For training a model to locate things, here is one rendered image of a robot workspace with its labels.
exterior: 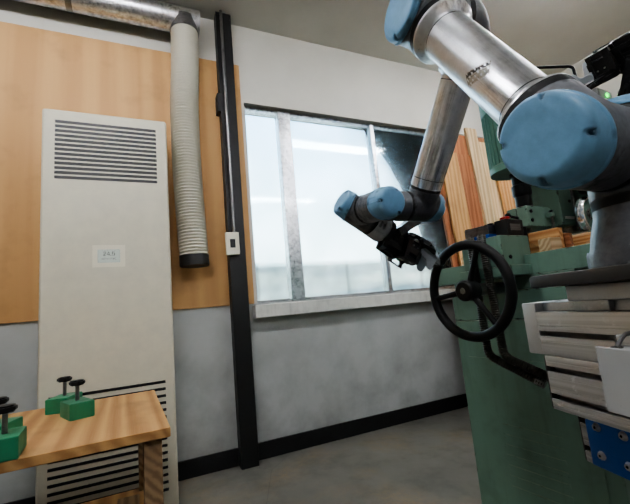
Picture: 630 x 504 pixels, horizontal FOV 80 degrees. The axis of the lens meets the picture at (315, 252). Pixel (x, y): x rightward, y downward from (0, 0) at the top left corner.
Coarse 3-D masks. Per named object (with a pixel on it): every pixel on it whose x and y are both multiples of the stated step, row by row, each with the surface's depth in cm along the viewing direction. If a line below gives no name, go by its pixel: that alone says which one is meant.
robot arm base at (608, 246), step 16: (624, 192) 51; (592, 208) 56; (608, 208) 53; (624, 208) 51; (592, 224) 57; (608, 224) 52; (624, 224) 50; (592, 240) 55; (608, 240) 52; (624, 240) 50; (592, 256) 54; (608, 256) 52; (624, 256) 50
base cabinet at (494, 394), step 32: (512, 320) 115; (480, 352) 125; (512, 352) 115; (480, 384) 125; (512, 384) 115; (480, 416) 125; (512, 416) 115; (544, 416) 106; (576, 416) 99; (480, 448) 125; (512, 448) 115; (544, 448) 106; (576, 448) 99; (480, 480) 125; (512, 480) 115; (544, 480) 106; (576, 480) 99; (608, 480) 93
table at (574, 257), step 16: (528, 256) 110; (544, 256) 106; (560, 256) 102; (576, 256) 99; (448, 272) 136; (464, 272) 119; (480, 272) 114; (496, 272) 109; (528, 272) 108; (544, 272) 106
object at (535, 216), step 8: (520, 208) 124; (528, 208) 123; (536, 208) 125; (544, 208) 128; (520, 216) 124; (528, 216) 122; (536, 216) 124; (544, 216) 127; (528, 224) 122; (536, 224) 124; (544, 224) 126; (528, 232) 126
